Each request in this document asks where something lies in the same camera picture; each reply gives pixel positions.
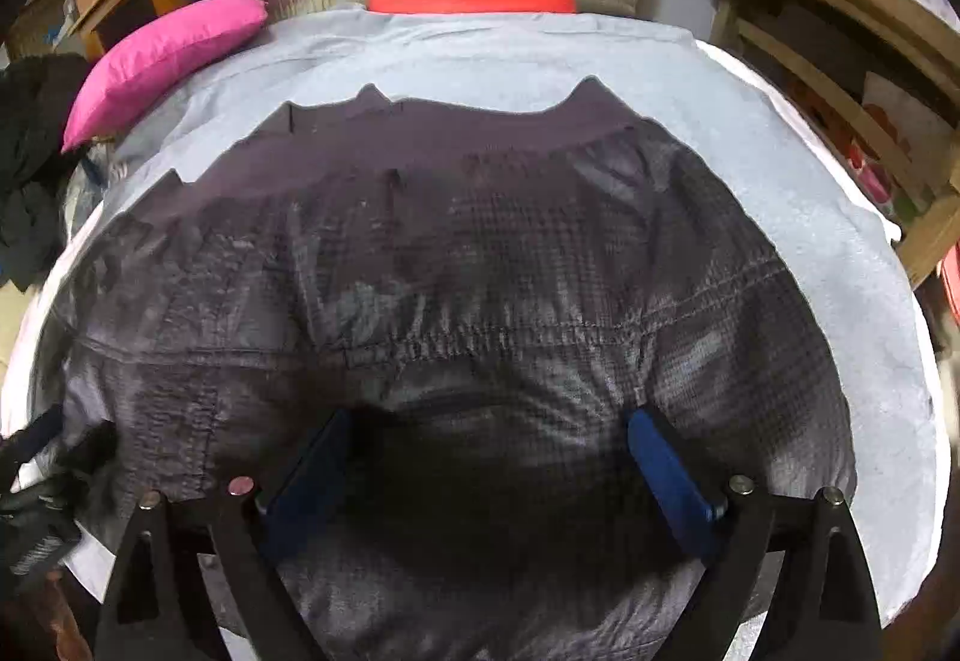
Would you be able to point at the white sheet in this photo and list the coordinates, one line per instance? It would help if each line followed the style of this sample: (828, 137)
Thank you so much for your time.
(817, 136)

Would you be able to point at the pink pillow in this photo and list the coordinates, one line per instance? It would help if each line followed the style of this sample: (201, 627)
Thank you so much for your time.
(165, 60)

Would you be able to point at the black puffer jacket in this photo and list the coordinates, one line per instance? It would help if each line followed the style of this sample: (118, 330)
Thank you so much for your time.
(37, 128)

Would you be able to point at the grey blanket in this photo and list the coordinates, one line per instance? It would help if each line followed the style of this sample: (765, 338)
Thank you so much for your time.
(487, 57)

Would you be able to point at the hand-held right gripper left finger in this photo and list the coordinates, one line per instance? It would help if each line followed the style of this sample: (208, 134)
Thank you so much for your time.
(311, 473)

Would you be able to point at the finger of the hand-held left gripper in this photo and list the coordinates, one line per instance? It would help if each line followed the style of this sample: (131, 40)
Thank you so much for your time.
(30, 443)
(86, 451)

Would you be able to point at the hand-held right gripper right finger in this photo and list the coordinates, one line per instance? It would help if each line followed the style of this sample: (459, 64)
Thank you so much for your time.
(667, 473)

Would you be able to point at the person's left hand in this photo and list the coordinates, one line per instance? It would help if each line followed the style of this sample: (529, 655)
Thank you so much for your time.
(71, 616)

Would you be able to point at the wooden table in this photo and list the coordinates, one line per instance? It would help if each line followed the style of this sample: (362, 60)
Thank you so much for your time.
(840, 0)

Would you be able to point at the dark purple quilted jacket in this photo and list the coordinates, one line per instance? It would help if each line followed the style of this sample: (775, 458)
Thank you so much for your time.
(465, 271)

